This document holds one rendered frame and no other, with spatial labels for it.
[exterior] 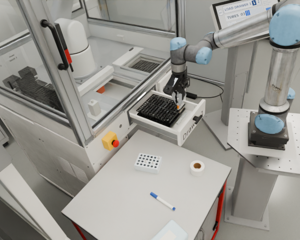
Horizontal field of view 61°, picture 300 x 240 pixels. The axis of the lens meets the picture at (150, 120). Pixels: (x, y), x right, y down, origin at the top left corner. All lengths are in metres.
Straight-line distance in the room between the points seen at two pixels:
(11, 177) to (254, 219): 1.67
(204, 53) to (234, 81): 1.15
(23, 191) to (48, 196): 1.59
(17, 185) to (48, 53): 0.46
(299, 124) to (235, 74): 0.79
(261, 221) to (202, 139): 0.88
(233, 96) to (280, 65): 1.34
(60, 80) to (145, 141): 0.64
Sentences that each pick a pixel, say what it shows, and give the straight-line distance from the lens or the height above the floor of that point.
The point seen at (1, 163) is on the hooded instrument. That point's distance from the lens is 0.70.
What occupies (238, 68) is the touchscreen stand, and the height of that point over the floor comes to 0.67.
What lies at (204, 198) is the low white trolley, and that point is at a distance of 1.23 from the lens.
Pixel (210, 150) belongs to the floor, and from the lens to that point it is 2.41.
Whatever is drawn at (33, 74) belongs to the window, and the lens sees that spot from 1.20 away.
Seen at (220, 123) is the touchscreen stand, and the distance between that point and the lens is 2.62.
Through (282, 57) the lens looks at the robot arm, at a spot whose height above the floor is 1.33.
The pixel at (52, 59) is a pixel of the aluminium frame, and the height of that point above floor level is 1.41.
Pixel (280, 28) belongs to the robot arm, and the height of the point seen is 1.44.
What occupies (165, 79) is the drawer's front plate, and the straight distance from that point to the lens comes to 1.65.
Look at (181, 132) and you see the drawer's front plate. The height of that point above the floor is 0.91.
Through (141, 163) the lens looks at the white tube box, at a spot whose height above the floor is 0.80.
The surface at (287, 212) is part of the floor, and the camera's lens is 2.19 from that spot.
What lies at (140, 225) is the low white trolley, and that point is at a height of 0.76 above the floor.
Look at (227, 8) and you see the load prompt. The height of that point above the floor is 1.16.
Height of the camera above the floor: 1.82
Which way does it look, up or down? 42 degrees down
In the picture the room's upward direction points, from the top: 8 degrees counter-clockwise
